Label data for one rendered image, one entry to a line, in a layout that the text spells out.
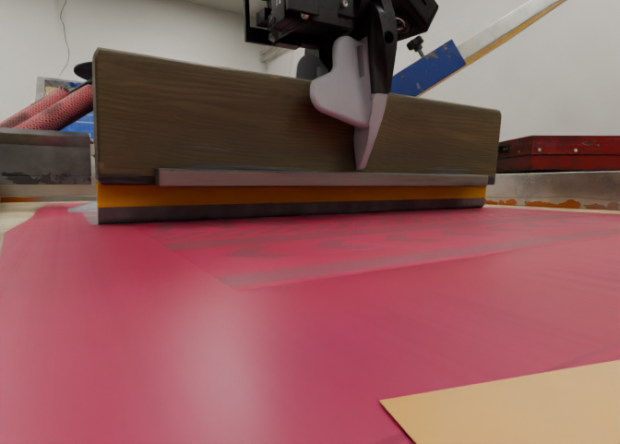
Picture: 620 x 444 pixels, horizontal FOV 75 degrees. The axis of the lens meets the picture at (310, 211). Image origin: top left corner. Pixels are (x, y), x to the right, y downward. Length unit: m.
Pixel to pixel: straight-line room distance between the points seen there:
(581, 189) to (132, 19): 4.76
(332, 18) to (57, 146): 0.30
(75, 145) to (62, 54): 4.34
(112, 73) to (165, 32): 4.76
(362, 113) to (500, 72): 2.42
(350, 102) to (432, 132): 0.11
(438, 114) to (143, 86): 0.24
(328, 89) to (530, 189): 0.29
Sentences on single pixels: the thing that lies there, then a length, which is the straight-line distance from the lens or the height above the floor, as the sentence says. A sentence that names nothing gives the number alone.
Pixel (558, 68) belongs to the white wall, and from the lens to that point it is 2.53.
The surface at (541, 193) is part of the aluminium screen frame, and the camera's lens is 0.50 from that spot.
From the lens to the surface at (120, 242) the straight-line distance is 0.18.
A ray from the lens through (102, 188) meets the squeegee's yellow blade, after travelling 0.26.
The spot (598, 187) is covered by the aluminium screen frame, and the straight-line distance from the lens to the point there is 0.47.
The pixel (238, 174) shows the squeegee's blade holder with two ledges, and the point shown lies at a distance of 0.26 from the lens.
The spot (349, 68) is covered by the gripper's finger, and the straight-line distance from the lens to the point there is 0.30.
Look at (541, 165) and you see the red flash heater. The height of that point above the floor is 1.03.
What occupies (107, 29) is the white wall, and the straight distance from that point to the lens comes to 4.91.
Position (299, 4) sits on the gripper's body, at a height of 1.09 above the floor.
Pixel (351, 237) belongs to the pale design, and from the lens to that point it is 0.18.
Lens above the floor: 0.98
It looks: 4 degrees down
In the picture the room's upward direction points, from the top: straight up
